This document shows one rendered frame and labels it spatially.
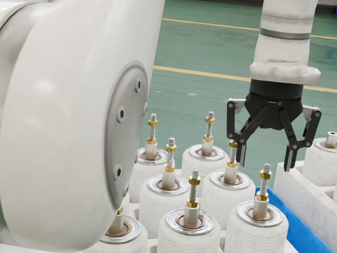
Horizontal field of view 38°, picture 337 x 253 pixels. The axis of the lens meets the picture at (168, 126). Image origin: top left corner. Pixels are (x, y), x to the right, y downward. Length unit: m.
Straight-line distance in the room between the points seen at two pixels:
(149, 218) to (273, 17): 0.39
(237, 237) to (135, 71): 0.63
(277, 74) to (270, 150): 1.07
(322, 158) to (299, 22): 0.48
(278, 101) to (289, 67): 0.09
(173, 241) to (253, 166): 0.86
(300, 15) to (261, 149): 1.06
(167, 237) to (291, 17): 0.36
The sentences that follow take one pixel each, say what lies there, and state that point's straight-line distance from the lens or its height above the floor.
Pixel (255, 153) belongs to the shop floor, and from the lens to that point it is 1.65.
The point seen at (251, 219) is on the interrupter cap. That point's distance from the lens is 0.78.
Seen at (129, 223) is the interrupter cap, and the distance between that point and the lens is 0.74.
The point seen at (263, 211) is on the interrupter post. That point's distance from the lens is 0.79.
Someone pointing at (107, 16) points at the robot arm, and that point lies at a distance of 0.17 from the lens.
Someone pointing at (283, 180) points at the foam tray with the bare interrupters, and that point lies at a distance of 1.16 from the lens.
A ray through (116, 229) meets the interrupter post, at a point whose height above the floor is 0.26.
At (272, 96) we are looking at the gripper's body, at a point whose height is 0.46.
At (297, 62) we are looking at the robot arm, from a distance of 0.68.
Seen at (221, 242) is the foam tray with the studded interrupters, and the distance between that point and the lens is 0.87.
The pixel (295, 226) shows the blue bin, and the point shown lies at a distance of 1.09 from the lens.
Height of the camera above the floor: 0.66
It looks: 21 degrees down
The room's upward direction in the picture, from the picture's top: 4 degrees clockwise
